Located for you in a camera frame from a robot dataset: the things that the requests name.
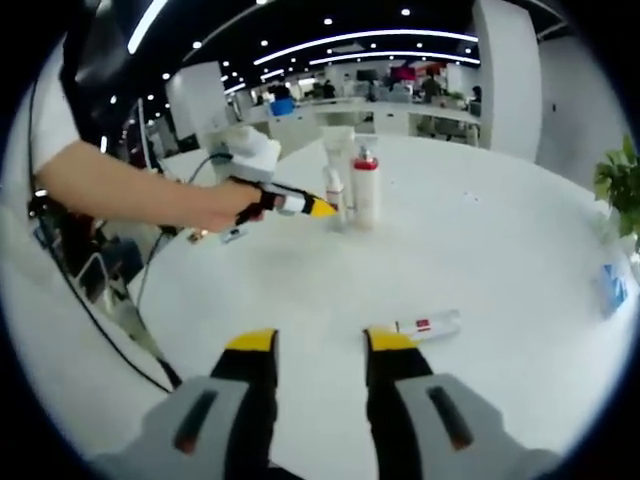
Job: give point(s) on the person in white shirt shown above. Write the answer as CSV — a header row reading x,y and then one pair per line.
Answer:
x,y
45,350

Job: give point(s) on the red collar skincare pump bottle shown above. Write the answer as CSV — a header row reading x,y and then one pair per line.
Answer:
x,y
365,195

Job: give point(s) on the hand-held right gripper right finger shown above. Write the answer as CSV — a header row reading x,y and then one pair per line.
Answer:
x,y
400,435

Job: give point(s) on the pink wall screen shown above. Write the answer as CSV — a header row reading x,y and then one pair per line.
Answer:
x,y
402,73

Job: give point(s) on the potted green plant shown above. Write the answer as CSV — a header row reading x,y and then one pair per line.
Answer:
x,y
620,180

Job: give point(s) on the blue white tissue pack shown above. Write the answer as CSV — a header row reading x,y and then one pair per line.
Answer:
x,y
614,290

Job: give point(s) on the person's left hand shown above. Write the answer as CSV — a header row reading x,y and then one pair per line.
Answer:
x,y
230,205

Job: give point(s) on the gold foil packet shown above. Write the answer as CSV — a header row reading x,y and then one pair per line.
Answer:
x,y
198,236

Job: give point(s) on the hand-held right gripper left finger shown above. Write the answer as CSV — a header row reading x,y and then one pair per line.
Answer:
x,y
225,430

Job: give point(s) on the red label white skincare tube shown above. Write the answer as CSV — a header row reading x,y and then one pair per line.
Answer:
x,y
422,325

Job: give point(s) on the long white counter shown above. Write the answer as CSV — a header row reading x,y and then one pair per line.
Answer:
x,y
395,117

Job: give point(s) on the small clear packet blue print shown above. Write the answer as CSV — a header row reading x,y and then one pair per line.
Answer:
x,y
235,235

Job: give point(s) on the long ceiling light strip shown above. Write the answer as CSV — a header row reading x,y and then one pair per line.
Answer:
x,y
145,25

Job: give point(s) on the blue storage bin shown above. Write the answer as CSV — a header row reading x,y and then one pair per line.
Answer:
x,y
282,108

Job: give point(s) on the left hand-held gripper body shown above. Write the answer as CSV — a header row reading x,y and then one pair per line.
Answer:
x,y
250,155

